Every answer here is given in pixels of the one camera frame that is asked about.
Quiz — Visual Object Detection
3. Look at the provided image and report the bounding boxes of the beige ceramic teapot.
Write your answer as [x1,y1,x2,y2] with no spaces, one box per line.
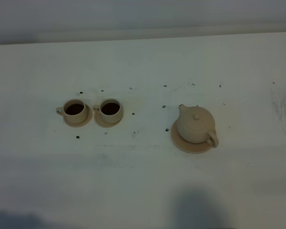
[176,104,219,148]

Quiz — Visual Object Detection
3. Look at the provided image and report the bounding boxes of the beige teapot saucer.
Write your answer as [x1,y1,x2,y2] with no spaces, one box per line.
[171,121,212,154]

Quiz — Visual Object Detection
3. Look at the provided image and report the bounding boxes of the right beige teacup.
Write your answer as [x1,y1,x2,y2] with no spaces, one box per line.
[92,99,123,123]

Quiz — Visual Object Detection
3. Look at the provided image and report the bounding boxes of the beige teacup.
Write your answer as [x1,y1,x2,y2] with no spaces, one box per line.
[92,99,123,123]
[56,99,89,124]

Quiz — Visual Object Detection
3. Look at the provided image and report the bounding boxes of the right teacup saucer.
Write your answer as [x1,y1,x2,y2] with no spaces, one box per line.
[94,112,123,128]

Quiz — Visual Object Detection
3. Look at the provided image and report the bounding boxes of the teacup saucer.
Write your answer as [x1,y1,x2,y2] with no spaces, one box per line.
[94,112,123,128]
[63,111,92,128]

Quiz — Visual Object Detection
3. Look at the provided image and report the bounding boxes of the left teacup saucer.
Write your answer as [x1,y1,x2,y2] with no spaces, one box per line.
[63,111,92,128]

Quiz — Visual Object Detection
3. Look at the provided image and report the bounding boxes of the left beige teacup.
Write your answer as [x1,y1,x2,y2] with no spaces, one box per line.
[56,99,89,124]

